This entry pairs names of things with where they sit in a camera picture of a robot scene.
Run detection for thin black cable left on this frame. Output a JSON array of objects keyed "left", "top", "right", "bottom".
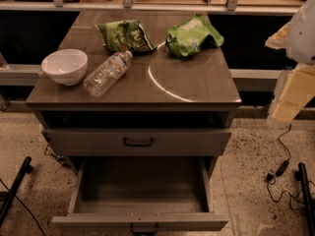
[{"left": 0, "top": 178, "right": 47, "bottom": 236}]

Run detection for grey drawer cabinet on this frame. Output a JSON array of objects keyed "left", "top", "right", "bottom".
[{"left": 25, "top": 9, "right": 243, "bottom": 159}]

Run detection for black power cable with adapter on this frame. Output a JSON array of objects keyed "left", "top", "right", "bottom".
[{"left": 265, "top": 124, "right": 308, "bottom": 212}]

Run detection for grey top drawer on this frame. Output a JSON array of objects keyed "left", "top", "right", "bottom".
[{"left": 42, "top": 128, "right": 231, "bottom": 156}]

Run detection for green chip bag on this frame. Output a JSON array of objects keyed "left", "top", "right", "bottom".
[
  {"left": 96, "top": 20, "right": 157, "bottom": 54},
  {"left": 165, "top": 14, "right": 224, "bottom": 58}
]

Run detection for green chip bag left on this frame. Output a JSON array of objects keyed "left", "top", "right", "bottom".
[{"left": 96, "top": 20, "right": 157, "bottom": 54}]

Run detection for green chip bag right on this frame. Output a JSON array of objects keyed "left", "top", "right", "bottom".
[{"left": 165, "top": 14, "right": 224, "bottom": 58}]

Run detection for white ceramic bowl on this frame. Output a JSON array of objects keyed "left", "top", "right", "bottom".
[{"left": 41, "top": 49, "right": 88, "bottom": 86}]

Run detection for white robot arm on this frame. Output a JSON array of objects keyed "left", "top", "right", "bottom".
[{"left": 265, "top": 0, "right": 315, "bottom": 129}]

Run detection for clear plastic water bottle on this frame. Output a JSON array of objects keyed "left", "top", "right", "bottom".
[{"left": 84, "top": 51, "right": 133, "bottom": 97}]

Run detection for grey drawer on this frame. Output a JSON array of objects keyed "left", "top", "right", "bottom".
[
  {"left": 42, "top": 128, "right": 231, "bottom": 156},
  {"left": 52, "top": 156, "right": 228, "bottom": 235}
]

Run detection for metal railing frame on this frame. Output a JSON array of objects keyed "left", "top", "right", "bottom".
[{"left": 0, "top": 0, "right": 315, "bottom": 93}]

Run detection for black stand leg left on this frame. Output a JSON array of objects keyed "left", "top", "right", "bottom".
[{"left": 0, "top": 156, "right": 32, "bottom": 226}]

